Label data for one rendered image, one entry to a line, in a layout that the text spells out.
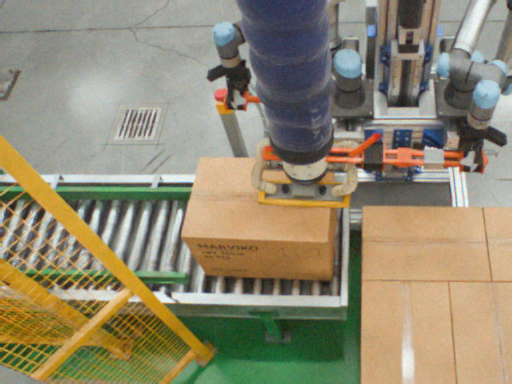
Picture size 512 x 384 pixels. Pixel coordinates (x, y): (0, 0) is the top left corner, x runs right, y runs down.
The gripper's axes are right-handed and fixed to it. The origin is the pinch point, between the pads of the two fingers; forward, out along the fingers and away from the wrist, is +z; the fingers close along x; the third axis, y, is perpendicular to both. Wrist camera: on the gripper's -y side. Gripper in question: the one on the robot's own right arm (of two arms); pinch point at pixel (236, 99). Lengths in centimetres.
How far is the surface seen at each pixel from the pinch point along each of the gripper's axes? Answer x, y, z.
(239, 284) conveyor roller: -51, -4, 70
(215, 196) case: -27.5, -10.4, 29.7
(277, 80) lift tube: -37, 28, -48
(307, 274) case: -46, 28, 63
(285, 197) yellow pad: -38.5, 23.2, 10.2
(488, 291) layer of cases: -47, 110, 70
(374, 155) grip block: -27, 55, -2
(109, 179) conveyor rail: 2, -83, 65
